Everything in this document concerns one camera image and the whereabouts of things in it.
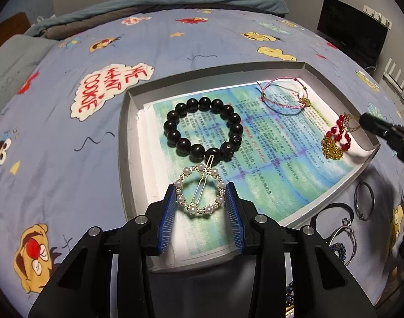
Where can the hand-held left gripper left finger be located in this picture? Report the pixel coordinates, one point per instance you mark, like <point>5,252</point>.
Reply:
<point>167,220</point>

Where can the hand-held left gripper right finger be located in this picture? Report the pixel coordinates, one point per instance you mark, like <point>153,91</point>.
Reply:
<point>235,220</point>

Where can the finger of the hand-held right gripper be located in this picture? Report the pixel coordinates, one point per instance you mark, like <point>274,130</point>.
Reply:
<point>374,124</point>

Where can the grey cardboard tray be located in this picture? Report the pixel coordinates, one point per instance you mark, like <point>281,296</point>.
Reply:
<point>130,159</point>

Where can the blue bead jewelry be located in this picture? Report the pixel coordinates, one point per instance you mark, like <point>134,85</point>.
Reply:
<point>340,251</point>

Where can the white router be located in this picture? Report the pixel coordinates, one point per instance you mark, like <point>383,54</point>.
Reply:
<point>399,79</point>

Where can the printed paper sheet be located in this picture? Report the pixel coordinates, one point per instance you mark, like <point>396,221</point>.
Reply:
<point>271,159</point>

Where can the black bangle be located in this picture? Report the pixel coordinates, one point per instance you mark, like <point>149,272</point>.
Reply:
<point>351,213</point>

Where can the blue bead strand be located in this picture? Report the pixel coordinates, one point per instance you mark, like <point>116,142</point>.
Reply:
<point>289,296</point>

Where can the black monitor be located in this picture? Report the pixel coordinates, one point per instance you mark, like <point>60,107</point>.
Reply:
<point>351,29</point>

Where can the printed blue blanket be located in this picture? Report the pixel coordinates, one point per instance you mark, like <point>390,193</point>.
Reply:
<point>89,159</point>

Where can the grey folded blanket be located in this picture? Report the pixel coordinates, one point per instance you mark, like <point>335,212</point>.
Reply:
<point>59,31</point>

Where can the grey pillow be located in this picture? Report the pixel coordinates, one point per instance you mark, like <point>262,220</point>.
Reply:
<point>13,66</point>

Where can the wooden headboard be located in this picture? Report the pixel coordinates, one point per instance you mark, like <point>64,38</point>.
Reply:
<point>9,28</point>

